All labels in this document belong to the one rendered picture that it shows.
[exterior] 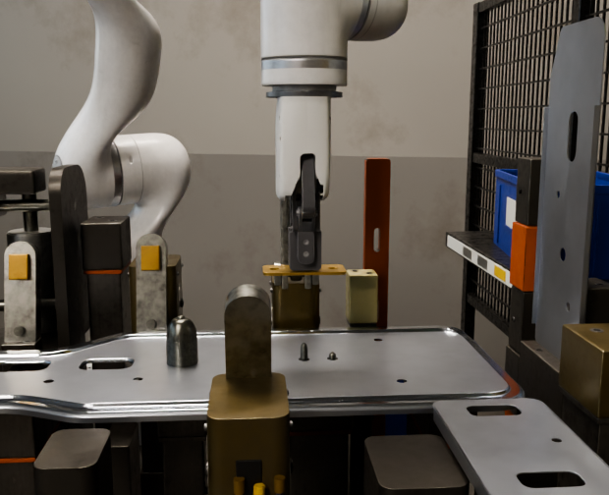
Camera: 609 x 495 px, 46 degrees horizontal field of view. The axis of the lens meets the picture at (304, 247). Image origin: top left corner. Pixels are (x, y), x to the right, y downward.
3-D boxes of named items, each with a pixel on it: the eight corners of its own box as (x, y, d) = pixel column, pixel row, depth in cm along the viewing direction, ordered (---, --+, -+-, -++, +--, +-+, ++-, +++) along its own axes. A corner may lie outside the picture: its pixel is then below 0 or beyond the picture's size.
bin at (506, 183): (531, 279, 99) (537, 185, 96) (490, 242, 129) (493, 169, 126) (655, 280, 98) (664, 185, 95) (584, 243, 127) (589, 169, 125)
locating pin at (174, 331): (165, 382, 73) (163, 319, 71) (169, 371, 76) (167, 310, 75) (196, 381, 73) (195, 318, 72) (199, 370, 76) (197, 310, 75)
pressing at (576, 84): (575, 376, 70) (601, 13, 64) (530, 340, 81) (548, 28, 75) (581, 375, 70) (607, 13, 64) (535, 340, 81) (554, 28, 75)
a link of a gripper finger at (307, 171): (300, 130, 69) (297, 171, 73) (304, 189, 64) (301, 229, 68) (311, 130, 69) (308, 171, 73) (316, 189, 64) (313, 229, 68)
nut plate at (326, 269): (262, 276, 71) (262, 264, 71) (262, 267, 75) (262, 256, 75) (347, 274, 72) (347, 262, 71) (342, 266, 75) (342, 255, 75)
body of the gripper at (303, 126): (264, 84, 75) (265, 192, 77) (266, 80, 65) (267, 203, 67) (336, 84, 75) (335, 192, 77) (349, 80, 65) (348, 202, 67)
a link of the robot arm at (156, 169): (85, 266, 131) (72, 135, 124) (180, 250, 140) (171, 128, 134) (105, 283, 121) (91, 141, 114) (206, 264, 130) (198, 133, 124)
